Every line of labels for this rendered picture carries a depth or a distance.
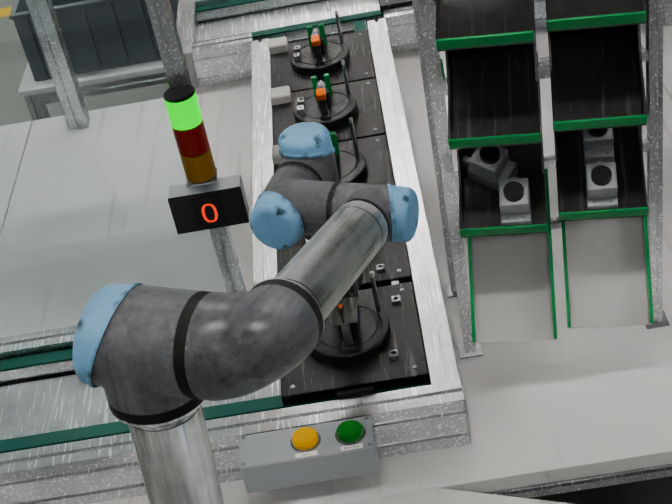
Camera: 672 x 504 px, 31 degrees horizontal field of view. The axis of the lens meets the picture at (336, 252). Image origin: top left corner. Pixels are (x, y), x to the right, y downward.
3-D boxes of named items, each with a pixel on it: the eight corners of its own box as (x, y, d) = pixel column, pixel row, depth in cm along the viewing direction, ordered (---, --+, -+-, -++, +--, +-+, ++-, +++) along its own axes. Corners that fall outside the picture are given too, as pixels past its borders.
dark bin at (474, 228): (548, 233, 181) (545, 209, 175) (460, 238, 184) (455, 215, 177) (540, 78, 194) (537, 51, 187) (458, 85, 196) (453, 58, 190)
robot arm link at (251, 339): (277, 332, 118) (420, 163, 160) (177, 321, 122) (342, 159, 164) (288, 433, 123) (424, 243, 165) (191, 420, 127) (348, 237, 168)
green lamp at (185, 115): (202, 127, 188) (194, 100, 185) (170, 133, 188) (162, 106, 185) (203, 111, 192) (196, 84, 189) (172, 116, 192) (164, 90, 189)
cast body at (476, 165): (518, 172, 186) (515, 148, 180) (504, 195, 185) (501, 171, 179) (470, 152, 190) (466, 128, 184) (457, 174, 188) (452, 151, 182)
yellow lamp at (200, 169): (216, 180, 194) (209, 155, 191) (185, 185, 194) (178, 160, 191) (216, 163, 198) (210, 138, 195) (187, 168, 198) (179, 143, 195)
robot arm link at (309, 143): (265, 148, 167) (286, 116, 173) (280, 212, 174) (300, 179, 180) (318, 150, 164) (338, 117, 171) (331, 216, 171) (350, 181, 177)
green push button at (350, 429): (364, 444, 185) (363, 435, 184) (339, 448, 185) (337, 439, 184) (362, 426, 188) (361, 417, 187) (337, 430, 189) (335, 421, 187)
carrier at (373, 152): (398, 206, 234) (390, 152, 227) (276, 227, 235) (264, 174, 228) (387, 141, 253) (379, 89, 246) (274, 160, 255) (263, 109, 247)
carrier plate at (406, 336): (430, 382, 194) (428, 372, 193) (283, 406, 195) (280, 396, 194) (413, 289, 213) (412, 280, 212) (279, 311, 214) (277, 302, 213)
